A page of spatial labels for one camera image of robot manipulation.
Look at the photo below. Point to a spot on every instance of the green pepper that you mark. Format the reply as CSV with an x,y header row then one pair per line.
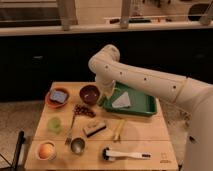
x,y
101,100

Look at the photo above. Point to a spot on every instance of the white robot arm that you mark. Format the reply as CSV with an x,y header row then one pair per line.
x,y
191,95

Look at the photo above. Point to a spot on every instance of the dark purple bowl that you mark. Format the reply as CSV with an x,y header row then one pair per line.
x,y
89,94

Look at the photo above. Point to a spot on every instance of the white bowl with orange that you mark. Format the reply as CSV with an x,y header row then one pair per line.
x,y
46,151

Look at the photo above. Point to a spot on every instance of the grey cloth piece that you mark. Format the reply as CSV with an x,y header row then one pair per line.
x,y
122,101

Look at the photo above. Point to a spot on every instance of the bunch of dark grapes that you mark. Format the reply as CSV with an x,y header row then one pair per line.
x,y
83,110

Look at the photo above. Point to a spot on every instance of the green plastic tray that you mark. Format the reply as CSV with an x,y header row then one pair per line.
x,y
141,103

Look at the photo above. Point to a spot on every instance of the wooden block eraser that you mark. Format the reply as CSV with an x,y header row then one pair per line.
x,y
94,127

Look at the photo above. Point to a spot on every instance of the blue sponge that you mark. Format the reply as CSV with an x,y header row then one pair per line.
x,y
58,96

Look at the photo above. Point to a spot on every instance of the green plastic cup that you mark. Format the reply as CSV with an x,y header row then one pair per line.
x,y
54,125

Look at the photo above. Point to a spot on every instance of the white dish brush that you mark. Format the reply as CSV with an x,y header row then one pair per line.
x,y
111,155

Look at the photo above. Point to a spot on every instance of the black stand left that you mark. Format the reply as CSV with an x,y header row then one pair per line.
x,y
18,157

